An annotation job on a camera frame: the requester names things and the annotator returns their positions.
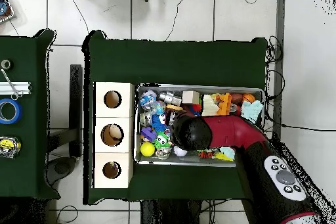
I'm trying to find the cream knitted cloth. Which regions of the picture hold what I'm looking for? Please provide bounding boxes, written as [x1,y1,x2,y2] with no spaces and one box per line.
[201,93,220,116]

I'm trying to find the wooden box with three holes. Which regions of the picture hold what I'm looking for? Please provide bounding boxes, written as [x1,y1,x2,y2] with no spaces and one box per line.
[93,81,135,189]

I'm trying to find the aluminium rail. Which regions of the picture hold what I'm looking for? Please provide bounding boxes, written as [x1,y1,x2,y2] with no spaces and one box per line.
[0,81,32,95]

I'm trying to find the toy burger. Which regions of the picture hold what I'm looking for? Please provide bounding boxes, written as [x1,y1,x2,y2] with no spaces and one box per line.
[165,104,184,112]

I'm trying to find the blue tape roll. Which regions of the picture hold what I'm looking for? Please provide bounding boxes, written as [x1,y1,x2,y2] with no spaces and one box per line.
[0,98,24,125]

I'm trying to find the yellow ball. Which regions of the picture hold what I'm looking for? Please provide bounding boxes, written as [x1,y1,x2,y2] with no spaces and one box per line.
[140,141,156,157]

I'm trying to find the black cable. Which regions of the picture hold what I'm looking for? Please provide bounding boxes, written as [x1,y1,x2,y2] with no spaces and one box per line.
[165,0,191,41]
[55,204,79,224]
[65,0,91,34]
[264,70,336,132]

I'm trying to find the plain wooden block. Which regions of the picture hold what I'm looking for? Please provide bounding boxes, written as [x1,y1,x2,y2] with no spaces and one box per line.
[181,90,200,104]

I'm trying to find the small cluttered tray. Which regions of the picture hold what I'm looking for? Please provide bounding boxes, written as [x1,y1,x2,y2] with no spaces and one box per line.
[0,0,15,24]

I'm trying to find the yellow tape measure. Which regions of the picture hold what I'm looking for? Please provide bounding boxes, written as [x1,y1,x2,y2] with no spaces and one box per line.
[0,135,22,160]

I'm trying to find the mint green knitted cloth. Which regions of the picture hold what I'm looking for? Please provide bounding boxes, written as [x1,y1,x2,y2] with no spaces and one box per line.
[219,99,264,161]

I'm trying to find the clear mesh bin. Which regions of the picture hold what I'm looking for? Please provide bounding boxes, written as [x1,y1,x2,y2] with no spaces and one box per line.
[134,84,265,168]

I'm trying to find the small grey tape roll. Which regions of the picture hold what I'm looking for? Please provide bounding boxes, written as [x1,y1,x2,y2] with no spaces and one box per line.
[0,58,12,71]

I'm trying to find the purple toy block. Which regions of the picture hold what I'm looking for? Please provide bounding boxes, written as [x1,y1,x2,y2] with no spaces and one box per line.
[139,126,158,143]

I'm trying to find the silver-topped soda can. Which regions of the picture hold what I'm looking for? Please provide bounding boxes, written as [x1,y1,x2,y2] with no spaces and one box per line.
[229,102,242,116]

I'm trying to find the metal scissors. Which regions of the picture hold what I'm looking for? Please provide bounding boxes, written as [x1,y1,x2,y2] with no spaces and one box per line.
[0,68,24,101]

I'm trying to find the dark green tablecloth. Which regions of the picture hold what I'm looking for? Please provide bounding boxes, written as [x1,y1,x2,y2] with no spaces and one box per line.
[82,30,268,206]
[0,28,61,200]

